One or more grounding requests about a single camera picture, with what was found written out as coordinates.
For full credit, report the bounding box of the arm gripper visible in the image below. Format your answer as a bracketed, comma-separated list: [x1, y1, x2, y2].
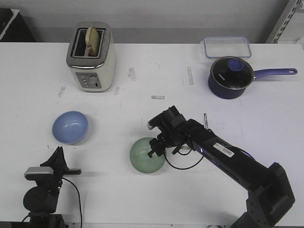
[35, 146, 81, 191]
[147, 105, 186, 158]

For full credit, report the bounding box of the green plastic bowl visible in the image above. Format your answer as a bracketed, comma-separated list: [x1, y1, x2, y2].
[130, 137, 165, 173]

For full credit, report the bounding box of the blue plastic bowl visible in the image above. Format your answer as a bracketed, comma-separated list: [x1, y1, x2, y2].
[52, 111, 89, 145]

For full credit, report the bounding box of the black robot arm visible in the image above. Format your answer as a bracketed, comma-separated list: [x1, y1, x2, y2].
[23, 146, 82, 228]
[64, 105, 295, 228]

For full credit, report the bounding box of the cream two-slot toaster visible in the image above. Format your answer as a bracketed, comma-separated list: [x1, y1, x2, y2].
[66, 21, 116, 92]

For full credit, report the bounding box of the glass pot lid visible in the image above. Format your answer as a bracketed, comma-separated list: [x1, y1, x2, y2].
[210, 56, 254, 90]

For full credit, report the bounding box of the clear plastic food container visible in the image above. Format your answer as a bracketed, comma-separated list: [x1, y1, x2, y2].
[200, 36, 251, 58]

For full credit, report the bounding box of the toast slice in toaster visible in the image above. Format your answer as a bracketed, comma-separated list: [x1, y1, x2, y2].
[85, 27, 100, 57]

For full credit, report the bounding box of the black box in corner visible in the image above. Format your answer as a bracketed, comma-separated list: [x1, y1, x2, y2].
[0, 8, 36, 42]

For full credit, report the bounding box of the metal shelf upright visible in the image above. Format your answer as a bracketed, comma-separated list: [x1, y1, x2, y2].
[265, 0, 304, 44]

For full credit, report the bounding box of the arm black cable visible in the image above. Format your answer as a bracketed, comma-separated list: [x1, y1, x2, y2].
[62, 177, 83, 228]
[163, 133, 205, 170]

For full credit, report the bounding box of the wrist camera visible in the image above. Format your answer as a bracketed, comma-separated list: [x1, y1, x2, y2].
[24, 166, 54, 181]
[147, 113, 165, 131]

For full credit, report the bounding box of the blue saucepan with handle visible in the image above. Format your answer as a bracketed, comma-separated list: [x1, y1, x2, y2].
[208, 56, 297, 99]

